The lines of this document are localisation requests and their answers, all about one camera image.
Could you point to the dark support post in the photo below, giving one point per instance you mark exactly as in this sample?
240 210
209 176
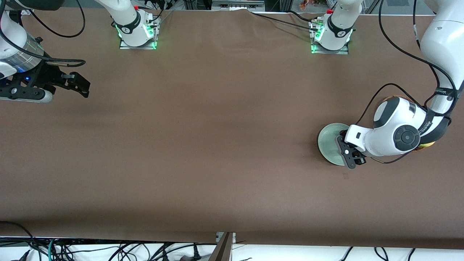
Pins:
222 250

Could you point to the grey metal box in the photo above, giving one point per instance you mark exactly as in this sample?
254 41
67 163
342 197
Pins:
237 5

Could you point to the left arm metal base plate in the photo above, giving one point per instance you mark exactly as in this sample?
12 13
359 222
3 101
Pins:
344 52

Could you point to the pale green round plate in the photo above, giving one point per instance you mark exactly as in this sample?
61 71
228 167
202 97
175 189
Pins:
328 145

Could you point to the colourful toy pile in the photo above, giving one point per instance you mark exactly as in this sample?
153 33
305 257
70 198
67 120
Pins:
311 4

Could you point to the brown wicker basket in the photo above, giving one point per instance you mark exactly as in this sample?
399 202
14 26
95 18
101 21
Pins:
395 96

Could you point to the brown table cover sheet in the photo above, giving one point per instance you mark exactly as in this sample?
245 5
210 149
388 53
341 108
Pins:
232 181

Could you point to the yellow banana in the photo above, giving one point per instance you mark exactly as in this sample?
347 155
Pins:
429 144

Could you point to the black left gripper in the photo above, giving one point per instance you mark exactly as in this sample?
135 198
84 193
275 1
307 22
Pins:
359 156

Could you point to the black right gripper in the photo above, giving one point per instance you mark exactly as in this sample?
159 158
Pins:
46 77

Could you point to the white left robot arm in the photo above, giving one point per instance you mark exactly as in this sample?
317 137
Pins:
388 139

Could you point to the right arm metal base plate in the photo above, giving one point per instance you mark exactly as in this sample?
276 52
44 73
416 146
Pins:
145 47

